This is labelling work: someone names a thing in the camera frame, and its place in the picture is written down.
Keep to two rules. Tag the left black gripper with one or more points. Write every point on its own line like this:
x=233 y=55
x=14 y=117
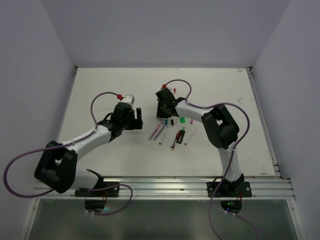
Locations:
x=136 y=123

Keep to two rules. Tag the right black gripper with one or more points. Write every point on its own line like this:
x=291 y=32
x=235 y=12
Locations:
x=159 y=113

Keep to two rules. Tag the green highlighter cap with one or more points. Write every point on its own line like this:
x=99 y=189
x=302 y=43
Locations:
x=182 y=120

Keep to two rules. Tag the pink clear pen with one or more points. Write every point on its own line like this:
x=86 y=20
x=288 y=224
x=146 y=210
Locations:
x=154 y=132

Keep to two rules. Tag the orange clear pen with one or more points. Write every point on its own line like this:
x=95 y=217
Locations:
x=176 y=142

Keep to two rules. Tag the green black highlighter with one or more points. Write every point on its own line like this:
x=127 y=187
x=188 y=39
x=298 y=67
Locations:
x=181 y=136

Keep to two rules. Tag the teal white marker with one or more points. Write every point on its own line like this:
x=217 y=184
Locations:
x=163 y=136

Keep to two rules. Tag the pink white marker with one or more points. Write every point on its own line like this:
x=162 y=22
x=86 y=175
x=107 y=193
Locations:
x=190 y=137

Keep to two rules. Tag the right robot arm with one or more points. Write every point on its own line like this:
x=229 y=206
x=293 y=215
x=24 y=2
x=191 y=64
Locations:
x=221 y=130

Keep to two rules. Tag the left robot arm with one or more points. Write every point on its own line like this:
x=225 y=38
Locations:
x=57 y=167

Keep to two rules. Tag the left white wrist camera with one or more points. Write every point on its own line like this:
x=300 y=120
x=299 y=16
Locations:
x=128 y=99

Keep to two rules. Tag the aluminium mounting rail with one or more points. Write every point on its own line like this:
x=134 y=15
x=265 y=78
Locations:
x=199 y=188

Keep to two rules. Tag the left black base bracket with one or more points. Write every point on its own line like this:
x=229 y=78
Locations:
x=109 y=189

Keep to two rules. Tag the black base bracket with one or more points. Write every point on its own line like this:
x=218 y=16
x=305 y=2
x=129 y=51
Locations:
x=109 y=189
x=217 y=188

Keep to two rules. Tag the right black base bracket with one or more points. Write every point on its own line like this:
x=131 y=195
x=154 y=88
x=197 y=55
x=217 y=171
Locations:
x=217 y=188

